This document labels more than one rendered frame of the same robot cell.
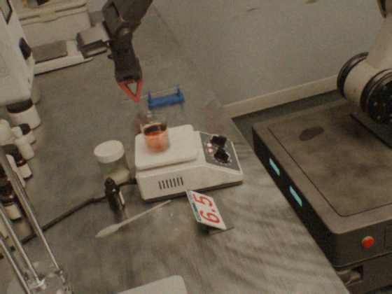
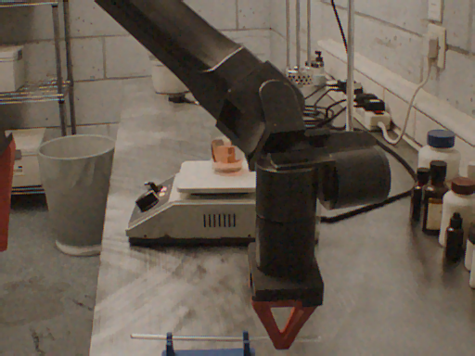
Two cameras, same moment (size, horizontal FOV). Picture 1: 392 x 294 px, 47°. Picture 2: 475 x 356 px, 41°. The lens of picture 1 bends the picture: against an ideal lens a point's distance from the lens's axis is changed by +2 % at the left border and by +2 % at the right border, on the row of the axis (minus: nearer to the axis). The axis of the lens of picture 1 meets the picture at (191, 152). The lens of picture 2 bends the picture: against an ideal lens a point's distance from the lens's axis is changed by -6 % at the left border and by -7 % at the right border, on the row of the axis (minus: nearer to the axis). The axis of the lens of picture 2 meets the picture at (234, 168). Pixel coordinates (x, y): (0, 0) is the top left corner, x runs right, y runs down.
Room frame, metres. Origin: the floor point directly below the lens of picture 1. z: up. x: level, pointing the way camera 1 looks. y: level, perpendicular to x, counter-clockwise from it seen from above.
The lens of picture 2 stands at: (1.70, 0.08, 1.17)
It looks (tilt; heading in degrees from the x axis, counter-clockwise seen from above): 19 degrees down; 180
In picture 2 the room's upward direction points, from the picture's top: 1 degrees counter-clockwise
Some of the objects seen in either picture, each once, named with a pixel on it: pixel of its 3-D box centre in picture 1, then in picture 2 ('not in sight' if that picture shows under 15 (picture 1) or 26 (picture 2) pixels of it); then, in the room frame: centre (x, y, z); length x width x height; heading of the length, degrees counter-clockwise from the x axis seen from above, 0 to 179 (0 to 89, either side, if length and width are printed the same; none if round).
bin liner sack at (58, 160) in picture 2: not in sight; (82, 194); (-0.78, -0.56, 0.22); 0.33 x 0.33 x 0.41
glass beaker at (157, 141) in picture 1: (157, 132); (224, 146); (0.74, 0.06, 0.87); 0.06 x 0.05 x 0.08; 77
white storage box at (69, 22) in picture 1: (53, 15); not in sight; (1.96, 0.45, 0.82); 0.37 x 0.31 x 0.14; 7
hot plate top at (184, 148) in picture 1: (165, 145); (219, 175); (0.75, 0.05, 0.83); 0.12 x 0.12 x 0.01; 89
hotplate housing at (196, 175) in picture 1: (182, 161); (202, 203); (0.75, 0.02, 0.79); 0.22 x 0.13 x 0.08; 89
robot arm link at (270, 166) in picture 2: (116, 37); (292, 185); (1.11, 0.13, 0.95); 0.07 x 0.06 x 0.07; 108
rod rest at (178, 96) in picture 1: (164, 95); (208, 351); (1.11, 0.04, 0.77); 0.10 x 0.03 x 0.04; 92
